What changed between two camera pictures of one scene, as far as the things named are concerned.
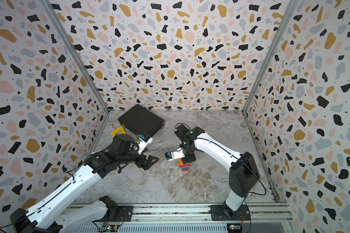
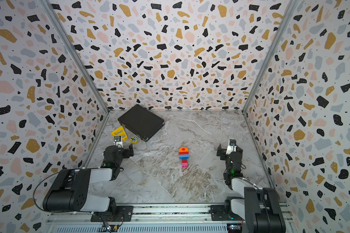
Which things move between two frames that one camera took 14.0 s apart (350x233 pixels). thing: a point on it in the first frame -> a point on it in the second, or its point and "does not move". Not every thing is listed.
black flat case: (141, 121) does not move
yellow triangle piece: (121, 128) does not move
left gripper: (141, 163) -> (125, 154)
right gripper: (189, 159) -> (223, 155)
